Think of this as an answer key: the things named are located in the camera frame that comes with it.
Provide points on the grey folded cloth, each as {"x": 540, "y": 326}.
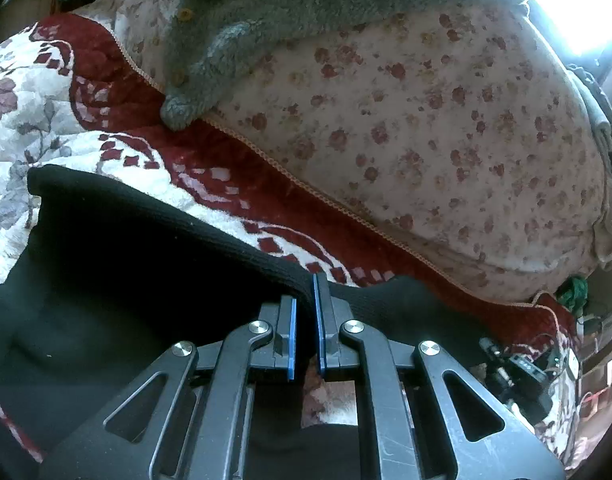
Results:
{"x": 598, "y": 120}

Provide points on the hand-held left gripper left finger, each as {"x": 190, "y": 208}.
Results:
{"x": 291, "y": 340}

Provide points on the black pants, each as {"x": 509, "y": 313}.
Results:
{"x": 111, "y": 260}

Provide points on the red white floral blanket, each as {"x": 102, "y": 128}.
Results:
{"x": 36, "y": 110}

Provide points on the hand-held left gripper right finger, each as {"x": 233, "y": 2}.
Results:
{"x": 319, "y": 330}

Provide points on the pink floral quilt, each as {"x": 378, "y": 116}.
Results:
{"x": 411, "y": 135}

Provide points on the grey fleece garment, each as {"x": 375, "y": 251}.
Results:
{"x": 286, "y": 0}

